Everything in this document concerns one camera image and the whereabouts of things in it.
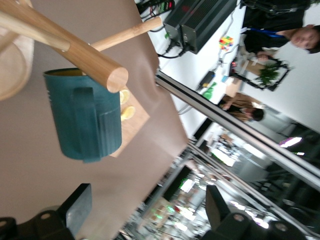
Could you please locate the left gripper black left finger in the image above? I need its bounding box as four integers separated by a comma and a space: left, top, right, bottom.
0, 183, 93, 240

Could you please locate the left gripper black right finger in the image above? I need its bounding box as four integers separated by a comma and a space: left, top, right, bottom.
202, 184, 310, 240

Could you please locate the teal cup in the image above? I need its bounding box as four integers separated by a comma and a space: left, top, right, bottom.
43, 67, 123, 164

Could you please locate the wooden mug rack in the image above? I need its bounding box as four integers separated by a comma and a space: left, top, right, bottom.
0, 0, 164, 101

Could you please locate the brown table mat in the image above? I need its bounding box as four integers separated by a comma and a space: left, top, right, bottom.
0, 0, 190, 240

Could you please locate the wooden cutting board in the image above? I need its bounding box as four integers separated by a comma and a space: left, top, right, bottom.
109, 86, 151, 158

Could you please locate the lemon slice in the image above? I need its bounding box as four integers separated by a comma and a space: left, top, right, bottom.
119, 89, 131, 105
120, 105, 136, 122

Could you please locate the person in brown jacket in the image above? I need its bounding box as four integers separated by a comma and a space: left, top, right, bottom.
219, 92, 266, 123

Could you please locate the green potted plant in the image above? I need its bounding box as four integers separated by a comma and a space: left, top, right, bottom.
254, 63, 283, 87

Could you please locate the colourful puzzle cube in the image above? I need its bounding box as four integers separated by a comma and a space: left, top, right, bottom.
218, 35, 235, 52

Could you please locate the black equipment box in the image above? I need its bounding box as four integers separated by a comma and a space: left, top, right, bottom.
163, 0, 238, 55

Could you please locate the person in black clothes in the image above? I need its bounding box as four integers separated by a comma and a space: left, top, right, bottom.
241, 0, 320, 55

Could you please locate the aluminium frame bar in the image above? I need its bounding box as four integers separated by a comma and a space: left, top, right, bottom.
154, 71, 320, 191

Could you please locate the black power strip red switch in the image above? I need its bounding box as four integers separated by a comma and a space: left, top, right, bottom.
136, 0, 176, 16

